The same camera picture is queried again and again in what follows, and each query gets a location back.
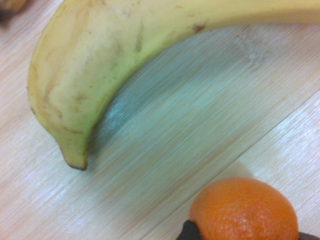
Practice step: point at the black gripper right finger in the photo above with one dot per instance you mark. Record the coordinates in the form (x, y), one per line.
(311, 236)

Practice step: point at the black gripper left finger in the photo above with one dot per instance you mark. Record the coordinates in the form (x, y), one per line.
(190, 231)

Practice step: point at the orange tangerine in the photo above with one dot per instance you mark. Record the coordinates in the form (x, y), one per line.
(245, 210)

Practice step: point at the light wooden tray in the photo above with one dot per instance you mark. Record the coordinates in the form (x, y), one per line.
(175, 120)

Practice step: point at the large yellow banana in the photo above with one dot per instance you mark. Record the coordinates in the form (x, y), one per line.
(87, 62)

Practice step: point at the small browned banana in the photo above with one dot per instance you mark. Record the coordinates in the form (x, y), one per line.
(11, 6)

